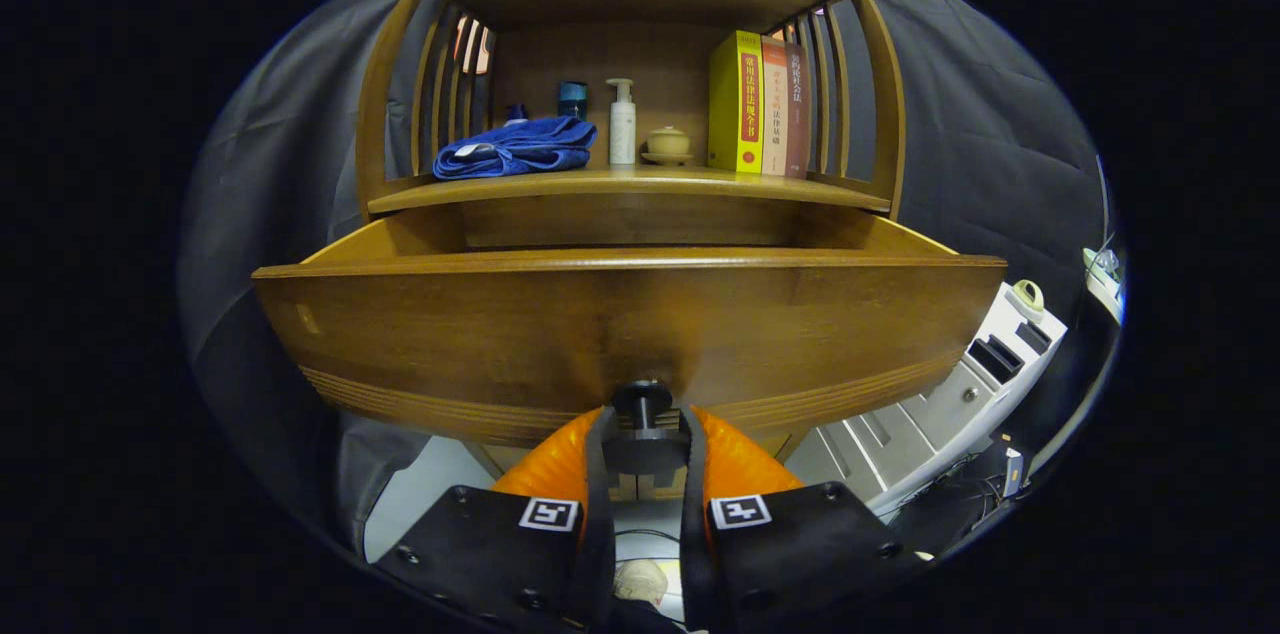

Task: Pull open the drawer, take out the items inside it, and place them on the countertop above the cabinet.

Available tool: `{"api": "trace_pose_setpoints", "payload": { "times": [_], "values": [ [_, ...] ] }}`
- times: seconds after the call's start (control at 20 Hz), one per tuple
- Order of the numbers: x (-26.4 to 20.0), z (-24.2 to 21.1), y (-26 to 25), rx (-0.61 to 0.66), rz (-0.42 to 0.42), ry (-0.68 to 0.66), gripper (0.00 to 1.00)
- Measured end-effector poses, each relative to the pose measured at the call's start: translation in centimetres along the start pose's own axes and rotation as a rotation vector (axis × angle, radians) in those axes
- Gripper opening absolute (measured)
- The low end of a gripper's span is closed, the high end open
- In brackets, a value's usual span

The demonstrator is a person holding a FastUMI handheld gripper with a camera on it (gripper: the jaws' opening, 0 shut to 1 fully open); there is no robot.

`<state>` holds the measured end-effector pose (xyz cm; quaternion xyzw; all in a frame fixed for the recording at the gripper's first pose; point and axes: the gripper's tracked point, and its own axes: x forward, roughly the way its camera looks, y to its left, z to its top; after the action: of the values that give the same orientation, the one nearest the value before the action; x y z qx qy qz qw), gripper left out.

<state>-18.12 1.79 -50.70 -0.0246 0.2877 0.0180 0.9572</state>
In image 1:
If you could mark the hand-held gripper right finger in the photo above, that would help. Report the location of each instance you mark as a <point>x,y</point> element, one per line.
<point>692,544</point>

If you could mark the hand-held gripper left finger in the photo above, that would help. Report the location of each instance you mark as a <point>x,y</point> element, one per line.
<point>598,534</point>

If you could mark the wooden drawer with black knob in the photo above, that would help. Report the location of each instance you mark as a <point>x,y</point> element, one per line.
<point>500,334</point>

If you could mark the white side cabinet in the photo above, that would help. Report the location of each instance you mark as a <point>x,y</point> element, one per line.
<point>900,434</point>

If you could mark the wooden countertop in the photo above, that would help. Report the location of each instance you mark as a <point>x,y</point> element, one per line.
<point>640,179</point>

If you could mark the pale crumpled object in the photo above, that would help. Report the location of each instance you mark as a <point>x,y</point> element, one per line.
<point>640,579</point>

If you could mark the black rectangular object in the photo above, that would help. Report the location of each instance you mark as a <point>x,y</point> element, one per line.
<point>1033,336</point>
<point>995,359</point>

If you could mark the beige lidded tea cup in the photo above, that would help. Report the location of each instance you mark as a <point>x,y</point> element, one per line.
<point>667,144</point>

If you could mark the blue folded towel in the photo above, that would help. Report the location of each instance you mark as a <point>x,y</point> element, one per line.
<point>515,146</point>

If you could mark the white pump bottle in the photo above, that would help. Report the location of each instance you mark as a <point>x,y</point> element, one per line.
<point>622,129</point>

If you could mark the pale green tape dispenser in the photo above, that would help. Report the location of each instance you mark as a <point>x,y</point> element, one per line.
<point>1027,299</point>

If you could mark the small white blue-capped bottle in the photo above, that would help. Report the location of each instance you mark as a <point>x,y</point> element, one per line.
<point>515,112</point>

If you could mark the teal bottle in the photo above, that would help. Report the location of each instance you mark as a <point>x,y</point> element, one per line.
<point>572,99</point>

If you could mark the yellow book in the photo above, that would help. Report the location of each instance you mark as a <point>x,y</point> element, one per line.
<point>735,104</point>

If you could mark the beige orange book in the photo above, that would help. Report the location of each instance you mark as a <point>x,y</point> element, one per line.
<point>775,109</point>

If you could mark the dark red book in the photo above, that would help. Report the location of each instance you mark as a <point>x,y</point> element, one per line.
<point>797,109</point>

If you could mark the white side table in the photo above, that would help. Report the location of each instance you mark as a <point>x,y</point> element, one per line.
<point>1103,269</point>

